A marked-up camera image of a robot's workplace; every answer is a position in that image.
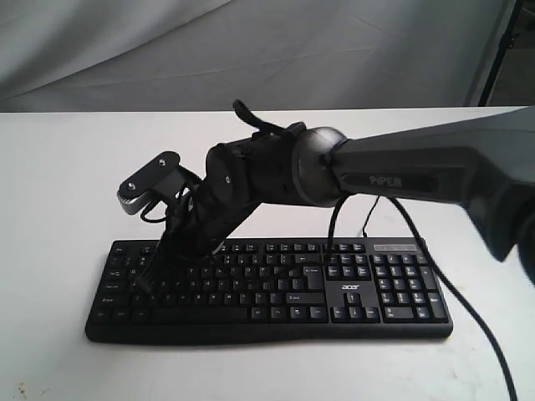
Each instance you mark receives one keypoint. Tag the grey backdrop cloth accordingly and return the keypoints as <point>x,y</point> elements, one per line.
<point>59,56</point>

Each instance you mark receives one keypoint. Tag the black acer keyboard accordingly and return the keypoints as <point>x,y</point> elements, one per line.
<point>263,290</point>

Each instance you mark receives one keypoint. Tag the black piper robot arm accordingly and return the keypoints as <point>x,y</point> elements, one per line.
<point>485,166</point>

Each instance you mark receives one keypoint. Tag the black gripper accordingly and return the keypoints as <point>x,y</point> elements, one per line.
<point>203,222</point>

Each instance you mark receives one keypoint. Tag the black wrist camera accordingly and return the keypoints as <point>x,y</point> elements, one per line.
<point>161,179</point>

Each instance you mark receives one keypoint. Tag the black stand pole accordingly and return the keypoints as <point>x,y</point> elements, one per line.
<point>510,81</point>

